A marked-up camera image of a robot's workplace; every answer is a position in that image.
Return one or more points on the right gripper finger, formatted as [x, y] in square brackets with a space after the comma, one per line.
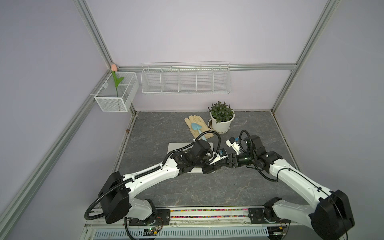
[226, 158]
[228, 165]

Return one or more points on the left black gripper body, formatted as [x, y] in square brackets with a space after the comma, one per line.
[208, 169]

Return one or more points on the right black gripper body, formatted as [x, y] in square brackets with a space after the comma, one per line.
[243, 159]

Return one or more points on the silver laptop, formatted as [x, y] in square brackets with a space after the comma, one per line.
[175, 147]

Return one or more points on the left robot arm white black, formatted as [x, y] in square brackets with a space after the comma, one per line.
[117, 198]

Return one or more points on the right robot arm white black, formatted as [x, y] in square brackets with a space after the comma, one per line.
[327, 212]

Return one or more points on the white plant pot saucer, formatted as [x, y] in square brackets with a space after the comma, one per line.
[220, 128]

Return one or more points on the white pot with green plant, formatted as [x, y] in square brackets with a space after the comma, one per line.
[221, 112]

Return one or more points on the light blue garden trowel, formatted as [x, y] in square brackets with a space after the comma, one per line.
[198, 128]

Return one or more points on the beige work glove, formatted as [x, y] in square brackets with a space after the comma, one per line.
[199, 120]

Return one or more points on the artificial pink tulip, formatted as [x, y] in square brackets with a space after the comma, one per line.
[117, 80]

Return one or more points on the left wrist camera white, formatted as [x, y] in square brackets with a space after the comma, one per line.
[218, 156]

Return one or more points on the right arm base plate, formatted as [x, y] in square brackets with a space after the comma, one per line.
[262, 215]

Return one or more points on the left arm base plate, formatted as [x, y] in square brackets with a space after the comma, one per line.
[161, 218]

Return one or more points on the white wire wall shelf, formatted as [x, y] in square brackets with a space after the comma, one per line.
[186, 78]

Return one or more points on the white mesh wall basket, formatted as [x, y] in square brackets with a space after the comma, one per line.
[106, 96]

